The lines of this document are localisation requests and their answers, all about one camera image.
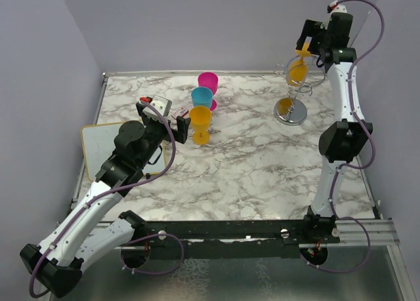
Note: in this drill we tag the small yellow-framed whiteboard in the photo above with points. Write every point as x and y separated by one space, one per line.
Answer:
98 145

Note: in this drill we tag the yellow wine glass front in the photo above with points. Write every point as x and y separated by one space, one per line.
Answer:
200 122

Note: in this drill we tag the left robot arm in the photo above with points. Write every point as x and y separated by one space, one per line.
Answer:
57 263

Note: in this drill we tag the pink wine glass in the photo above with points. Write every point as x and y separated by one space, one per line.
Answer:
211 81

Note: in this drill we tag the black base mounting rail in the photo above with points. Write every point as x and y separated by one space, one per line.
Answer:
225 239

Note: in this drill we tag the blue wine glass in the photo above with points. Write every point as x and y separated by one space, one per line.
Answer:
202 96

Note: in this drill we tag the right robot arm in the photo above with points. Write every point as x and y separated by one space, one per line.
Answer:
344 139

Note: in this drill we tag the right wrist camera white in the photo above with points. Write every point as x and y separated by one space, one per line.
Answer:
336 7

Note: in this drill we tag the chrome wine glass rack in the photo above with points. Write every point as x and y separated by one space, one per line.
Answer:
290 110

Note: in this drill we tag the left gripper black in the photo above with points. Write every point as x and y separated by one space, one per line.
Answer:
180 134

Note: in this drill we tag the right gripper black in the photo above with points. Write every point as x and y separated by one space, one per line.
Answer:
310 29

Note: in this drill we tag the yellow wine glass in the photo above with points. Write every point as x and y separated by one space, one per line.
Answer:
298 70
200 122

